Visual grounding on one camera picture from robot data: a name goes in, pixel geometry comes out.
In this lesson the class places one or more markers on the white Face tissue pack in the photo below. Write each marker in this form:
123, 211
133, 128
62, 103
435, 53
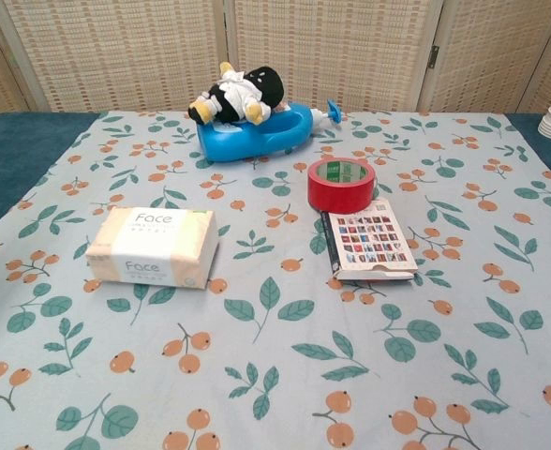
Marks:
163, 234

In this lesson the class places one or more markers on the red tape roll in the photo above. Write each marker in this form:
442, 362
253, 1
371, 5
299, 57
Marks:
338, 194

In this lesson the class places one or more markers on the blue detergent pump bottle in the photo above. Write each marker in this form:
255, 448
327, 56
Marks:
238, 140

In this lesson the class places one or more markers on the book with photo grid cover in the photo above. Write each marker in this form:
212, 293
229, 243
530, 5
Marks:
374, 244

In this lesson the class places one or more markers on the fruit and leaf print tablecloth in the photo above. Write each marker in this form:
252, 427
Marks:
275, 328

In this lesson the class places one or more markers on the black and white plush toy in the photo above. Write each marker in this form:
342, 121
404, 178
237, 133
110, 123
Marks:
238, 96

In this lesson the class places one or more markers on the brass screen hinge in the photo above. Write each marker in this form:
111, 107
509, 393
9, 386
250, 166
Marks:
434, 57

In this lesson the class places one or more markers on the woven folding screen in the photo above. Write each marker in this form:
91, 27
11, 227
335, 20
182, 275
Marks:
116, 51

